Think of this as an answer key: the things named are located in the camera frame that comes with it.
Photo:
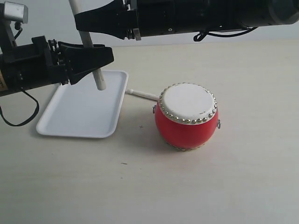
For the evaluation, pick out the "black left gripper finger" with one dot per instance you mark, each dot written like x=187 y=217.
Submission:
x=79 y=69
x=77 y=52

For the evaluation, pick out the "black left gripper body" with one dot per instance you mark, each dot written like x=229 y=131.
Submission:
x=32 y=66

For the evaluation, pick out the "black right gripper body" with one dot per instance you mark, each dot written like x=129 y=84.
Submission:
x=169 y=17

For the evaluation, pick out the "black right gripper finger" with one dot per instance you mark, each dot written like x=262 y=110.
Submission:
x=117 y=19

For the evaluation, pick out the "wooden drumstick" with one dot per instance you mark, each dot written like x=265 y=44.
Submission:
x=142 y=94
x=87 y=42

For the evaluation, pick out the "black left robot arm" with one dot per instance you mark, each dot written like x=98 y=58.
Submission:
x=46 y=62

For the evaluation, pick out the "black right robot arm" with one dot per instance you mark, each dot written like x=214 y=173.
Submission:
x=229 y=18

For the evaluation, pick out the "small red drum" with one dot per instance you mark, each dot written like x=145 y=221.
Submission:
x=186 y=115

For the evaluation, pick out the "white rectangular plastic tray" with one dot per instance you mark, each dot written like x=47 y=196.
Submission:
x=82 y=111

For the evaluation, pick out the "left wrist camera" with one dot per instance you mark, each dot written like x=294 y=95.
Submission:
x=11 y=11

